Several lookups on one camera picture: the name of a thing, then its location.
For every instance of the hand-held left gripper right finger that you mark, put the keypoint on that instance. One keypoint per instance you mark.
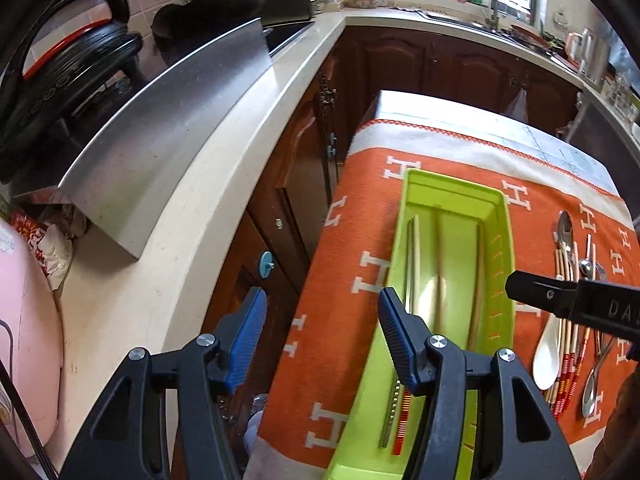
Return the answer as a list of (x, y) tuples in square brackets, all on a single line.
[(397, 345)]

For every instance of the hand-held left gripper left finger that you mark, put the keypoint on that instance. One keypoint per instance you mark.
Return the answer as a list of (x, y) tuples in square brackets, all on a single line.
[(247, 340)]

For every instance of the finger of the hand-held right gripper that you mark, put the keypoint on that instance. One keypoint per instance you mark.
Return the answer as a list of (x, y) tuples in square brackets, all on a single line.
[(540, 292)]

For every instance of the large metal spoon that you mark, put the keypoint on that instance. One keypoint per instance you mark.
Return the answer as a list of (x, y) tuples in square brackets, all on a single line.
[(565, 230)]

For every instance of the white ceramic spoon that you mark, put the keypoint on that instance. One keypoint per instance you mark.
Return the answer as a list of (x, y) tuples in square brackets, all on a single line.
[(546, 360)]

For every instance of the silver metal chopstick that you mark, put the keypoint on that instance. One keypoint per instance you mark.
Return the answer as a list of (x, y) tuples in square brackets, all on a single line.
[(387, 420)]

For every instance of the small metal spoon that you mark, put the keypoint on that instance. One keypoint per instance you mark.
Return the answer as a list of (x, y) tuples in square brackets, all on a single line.
[(590, 400)]

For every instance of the green plastic utensil tray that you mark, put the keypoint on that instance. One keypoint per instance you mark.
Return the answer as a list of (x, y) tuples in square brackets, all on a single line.
[(452, 255)]

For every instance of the person's right forearm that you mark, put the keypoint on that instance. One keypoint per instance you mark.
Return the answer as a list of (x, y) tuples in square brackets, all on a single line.
[(620, 425)]

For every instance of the blue cabinet knob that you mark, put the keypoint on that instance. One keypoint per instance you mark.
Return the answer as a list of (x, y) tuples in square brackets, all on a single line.
[(266, 265)]

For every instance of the orange printed blanket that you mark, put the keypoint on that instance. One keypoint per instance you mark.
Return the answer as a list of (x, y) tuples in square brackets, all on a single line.
[(350, 240)]

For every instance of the cream kitchen countertop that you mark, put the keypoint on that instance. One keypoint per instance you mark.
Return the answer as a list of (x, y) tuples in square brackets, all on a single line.
[(200, 200)]

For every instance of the stainless steel cabinet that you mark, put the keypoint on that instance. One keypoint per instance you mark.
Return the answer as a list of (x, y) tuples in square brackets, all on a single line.
[(600, 140)]

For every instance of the stainless steel splash panel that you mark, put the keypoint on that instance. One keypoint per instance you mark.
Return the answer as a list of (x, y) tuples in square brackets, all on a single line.
[(165, 135)]

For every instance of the pink round appliance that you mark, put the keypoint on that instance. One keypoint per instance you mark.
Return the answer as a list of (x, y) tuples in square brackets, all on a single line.
[(25, 335)]

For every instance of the crumpled red white packet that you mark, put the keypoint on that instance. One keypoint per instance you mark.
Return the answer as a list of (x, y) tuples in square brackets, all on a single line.
[(35, 240)]

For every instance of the clear glass mug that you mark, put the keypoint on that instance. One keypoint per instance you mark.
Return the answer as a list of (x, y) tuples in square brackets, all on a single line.
[(582, 52)]

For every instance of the dark wooden kitchen cabinets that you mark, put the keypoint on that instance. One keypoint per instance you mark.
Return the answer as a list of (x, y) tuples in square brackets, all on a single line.
[(450, 65)]

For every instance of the black wok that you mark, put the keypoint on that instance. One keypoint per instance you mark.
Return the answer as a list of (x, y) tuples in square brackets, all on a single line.
[(180, 35)]

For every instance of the pink lidded bowl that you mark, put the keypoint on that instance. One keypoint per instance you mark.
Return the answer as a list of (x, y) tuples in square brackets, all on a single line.
[(367, 1)]

